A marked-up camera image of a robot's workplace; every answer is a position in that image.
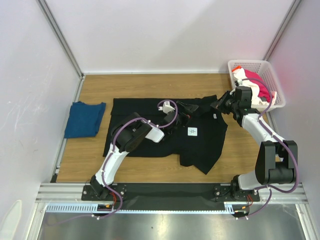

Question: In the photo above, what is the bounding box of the folded blue t shirt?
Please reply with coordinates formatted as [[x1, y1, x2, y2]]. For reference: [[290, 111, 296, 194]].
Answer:
[[64, 101, 107, 139]]

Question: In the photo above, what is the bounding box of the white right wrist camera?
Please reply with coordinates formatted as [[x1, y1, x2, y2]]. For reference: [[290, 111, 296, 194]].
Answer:
[[234, 79, 243, 87]]

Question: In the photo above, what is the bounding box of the left aluminium corner post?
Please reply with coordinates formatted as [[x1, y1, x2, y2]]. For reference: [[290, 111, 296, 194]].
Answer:
[[36, 0, 84, 78]]

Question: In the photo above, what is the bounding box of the aluminium frame rail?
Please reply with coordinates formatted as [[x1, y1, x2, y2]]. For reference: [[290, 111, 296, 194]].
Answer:
[[36, 183, 308, 218]]

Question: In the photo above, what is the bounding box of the black t shirt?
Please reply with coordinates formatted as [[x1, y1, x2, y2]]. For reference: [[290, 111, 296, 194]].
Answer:
[[103, 95, 228, 175]]

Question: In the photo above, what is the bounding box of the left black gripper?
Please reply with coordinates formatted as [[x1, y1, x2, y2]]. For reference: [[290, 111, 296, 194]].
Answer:
[[168, 101, 197, 134]]

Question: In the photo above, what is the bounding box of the orange garment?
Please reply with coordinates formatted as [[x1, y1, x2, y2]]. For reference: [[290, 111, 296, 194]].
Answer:
[[232, 65, 242, 72]]

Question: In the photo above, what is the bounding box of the aluminium corner post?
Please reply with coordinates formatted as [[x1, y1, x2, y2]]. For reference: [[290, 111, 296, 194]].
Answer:
[[263, 0, 303, 61], [36, 0, 84, 78]]

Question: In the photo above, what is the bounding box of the white plastic basket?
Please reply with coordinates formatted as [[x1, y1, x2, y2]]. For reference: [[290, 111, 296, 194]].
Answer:
[[227, 59, 286, 112]]

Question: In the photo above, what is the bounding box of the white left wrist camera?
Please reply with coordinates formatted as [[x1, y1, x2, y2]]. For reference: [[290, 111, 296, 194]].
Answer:
[[157, 100, 176, 114]]

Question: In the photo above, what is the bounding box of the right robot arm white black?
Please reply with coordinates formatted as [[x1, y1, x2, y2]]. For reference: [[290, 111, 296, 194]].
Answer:
[[211, 86, 300, 201]]

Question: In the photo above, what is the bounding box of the pink t shirt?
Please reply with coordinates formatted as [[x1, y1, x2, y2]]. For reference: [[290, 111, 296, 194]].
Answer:
[[242, 69, 271, 106]]

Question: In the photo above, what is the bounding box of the right aluminium corner post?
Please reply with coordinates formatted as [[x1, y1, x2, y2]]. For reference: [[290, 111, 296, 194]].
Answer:
[[263, 0, 303, 61]]

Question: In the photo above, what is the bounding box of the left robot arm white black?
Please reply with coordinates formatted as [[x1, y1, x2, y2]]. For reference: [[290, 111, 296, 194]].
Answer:
[[82, 99, 200, 201]]

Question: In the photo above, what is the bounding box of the cream white t shirt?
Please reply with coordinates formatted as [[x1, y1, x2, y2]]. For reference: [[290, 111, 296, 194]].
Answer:
[[231, 65, 277, 106]]

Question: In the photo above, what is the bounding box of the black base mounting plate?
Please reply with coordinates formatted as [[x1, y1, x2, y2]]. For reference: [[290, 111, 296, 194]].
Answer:
[[81, 182, 261, 212]]

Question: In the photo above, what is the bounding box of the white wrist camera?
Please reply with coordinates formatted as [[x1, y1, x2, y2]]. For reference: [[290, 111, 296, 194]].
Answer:
[[234, 79, 243, 87], [157, 100, 176, 114]]

